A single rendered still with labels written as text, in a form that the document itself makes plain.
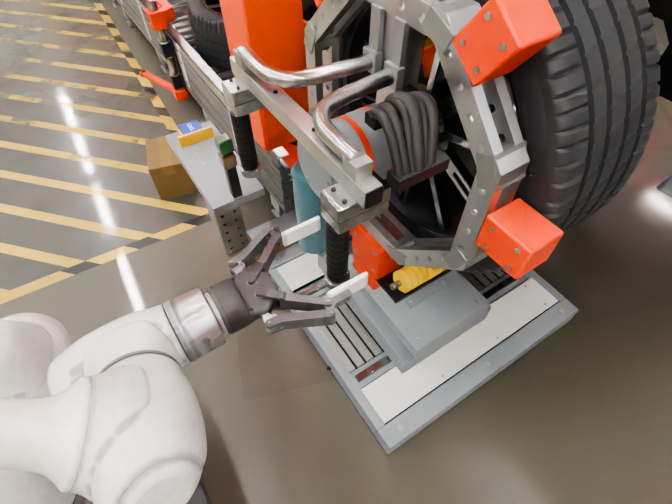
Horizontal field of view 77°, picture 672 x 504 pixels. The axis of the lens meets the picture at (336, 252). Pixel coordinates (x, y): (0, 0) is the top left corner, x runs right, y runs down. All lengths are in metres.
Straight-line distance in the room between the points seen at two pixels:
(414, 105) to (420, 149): 0.06
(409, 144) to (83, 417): 0.47
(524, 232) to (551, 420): 0.97
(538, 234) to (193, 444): 0.53
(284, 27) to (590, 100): 0.78
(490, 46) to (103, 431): 0.58
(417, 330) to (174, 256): 1.03
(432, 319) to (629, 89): 0.81
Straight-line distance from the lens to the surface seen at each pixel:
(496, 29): 0.59
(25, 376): 0.96
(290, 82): 0.72
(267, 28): 1.20
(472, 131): 0.65
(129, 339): 0.57
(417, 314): 1.33
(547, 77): 0.66
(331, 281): 0.72
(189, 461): 0.45
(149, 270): 1.83
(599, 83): 0.72
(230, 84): 0.83
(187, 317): 0.59
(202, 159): 1.50
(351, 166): 0.55
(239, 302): 0.60
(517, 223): 0.69
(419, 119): 0.59
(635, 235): 2.19
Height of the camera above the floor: 1.35
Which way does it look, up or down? 51 degrees down
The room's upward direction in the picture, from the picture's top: straight up
